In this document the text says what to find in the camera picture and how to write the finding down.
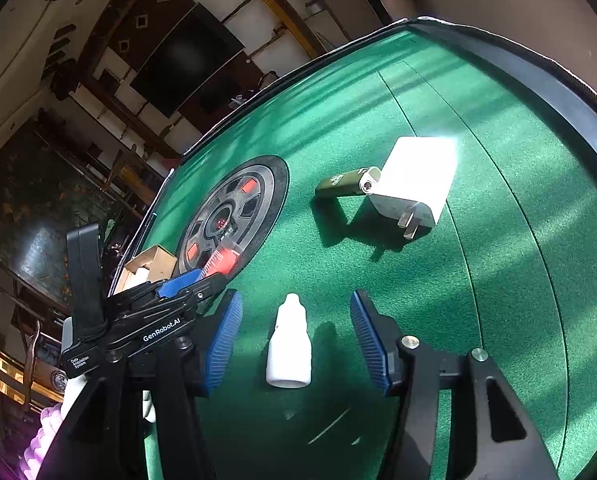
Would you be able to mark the olive green lighter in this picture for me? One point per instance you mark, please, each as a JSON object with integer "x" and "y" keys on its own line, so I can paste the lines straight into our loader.
{"x": 338, "y": 185}

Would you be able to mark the black wall television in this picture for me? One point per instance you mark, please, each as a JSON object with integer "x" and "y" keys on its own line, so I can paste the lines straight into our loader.
{"x": 188, "y": 60}

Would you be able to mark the round table centre panel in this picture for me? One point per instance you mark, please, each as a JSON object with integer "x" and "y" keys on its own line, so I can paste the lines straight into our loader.
{"x": 258, "y": 185}

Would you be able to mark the shallow cardboard box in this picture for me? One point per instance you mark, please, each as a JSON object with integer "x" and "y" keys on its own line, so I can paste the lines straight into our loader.
{"x": 153, "y": 260}

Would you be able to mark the small white dropper bottle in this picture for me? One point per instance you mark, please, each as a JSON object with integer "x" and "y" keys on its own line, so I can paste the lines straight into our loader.
{"x": 288, "y": 350}

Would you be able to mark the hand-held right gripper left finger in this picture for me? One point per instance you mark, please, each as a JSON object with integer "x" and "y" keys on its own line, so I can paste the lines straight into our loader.
{"x": 223, "y": 340}

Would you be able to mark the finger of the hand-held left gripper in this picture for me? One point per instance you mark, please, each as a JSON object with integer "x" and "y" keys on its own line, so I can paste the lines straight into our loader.
{"x": 178, "y": 284}
{"x": 211, "y": 286}

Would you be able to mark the floral wall painting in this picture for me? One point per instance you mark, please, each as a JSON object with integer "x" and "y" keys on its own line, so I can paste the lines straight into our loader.
{"x": 28, "y": 220}

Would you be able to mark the clear red syringe pack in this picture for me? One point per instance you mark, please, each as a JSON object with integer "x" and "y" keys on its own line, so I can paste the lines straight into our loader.
{"x": 223, "y": 257}

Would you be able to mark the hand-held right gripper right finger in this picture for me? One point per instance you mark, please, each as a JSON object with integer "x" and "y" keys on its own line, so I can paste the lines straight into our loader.
{"x": 368, "y": 340}

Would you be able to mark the large white charger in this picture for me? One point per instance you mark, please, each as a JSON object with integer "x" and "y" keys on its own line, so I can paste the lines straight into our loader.
{"x": 418, "y": 175}

